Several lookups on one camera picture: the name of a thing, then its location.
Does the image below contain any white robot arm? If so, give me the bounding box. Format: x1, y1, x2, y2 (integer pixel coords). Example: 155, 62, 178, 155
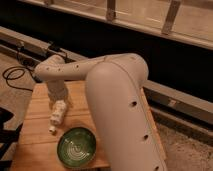
35, 53, 167, 171

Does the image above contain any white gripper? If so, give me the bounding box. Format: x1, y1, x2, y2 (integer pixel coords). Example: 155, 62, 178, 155
47, 80, 73, 109

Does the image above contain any white plastic bottle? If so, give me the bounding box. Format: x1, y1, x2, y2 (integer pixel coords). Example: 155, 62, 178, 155
49, 100, 67, 134

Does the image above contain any long wooden rail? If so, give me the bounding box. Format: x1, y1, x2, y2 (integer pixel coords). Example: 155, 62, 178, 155
0, 26, 213, 125

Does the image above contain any dark object at left edge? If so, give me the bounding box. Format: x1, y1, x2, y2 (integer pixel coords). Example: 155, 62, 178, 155
0, 107, 22, 171

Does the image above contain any black power adapter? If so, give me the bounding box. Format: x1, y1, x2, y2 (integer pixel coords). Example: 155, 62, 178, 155
47, 42, 61, 53

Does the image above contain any green ceramic bowl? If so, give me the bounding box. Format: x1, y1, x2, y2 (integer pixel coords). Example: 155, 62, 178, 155
57, 127, 97, 169

